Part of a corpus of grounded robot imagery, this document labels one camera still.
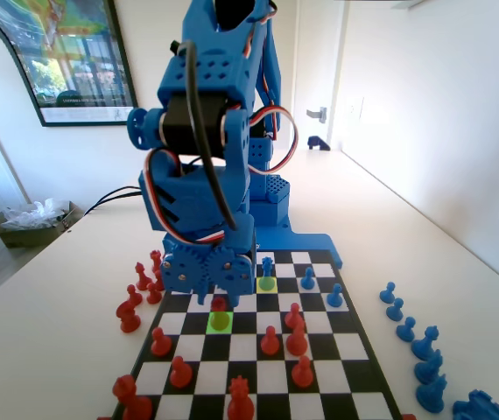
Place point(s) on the blue gripper with gears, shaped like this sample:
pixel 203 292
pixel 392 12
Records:
pixel 207 269

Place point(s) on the red chess rook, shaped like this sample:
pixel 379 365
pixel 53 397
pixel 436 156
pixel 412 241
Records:
pixel 219 317

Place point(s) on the blue chess queen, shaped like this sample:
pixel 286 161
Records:
pixel 268 271

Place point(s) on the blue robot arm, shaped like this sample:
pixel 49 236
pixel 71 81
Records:
pixel 227 52

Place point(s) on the red chess pawn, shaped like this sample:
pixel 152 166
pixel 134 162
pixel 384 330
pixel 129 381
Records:
pixel 293 312
pixel 270 345
pixel 134 297
pixel 303 376
pixel 153 296
pixel 160 345
pixel 180 376

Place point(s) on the tall red chess piece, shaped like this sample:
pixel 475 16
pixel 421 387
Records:
pixel 156 260

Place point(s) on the red chess bishop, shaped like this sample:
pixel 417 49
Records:
pixel 142 280
pixel 297 343

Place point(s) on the blue chess pawn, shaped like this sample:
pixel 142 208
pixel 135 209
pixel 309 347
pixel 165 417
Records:
pixel 395 311
pixel 406 332
pixel 307 282
pixel 388 294
pixel 335 298

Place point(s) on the large red chess piece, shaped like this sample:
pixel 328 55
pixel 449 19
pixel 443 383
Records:
pixel 131 400

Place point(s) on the blue chess bishop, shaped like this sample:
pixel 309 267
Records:
pixel 426 347

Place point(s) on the black and white chessboard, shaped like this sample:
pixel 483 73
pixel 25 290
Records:
pixel 241 350

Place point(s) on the small blue plastic part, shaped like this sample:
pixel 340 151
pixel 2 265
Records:
pixel 318 143

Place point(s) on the olive cardboard box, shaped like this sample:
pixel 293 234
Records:
pixel 26 237

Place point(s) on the clear plastic wrap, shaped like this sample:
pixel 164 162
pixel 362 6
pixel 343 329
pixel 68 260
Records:
pixel 30 216

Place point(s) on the white door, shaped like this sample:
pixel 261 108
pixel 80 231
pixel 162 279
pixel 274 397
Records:
pixel 317 65

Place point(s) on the black framed poster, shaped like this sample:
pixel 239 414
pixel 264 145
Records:
pixel 57 65

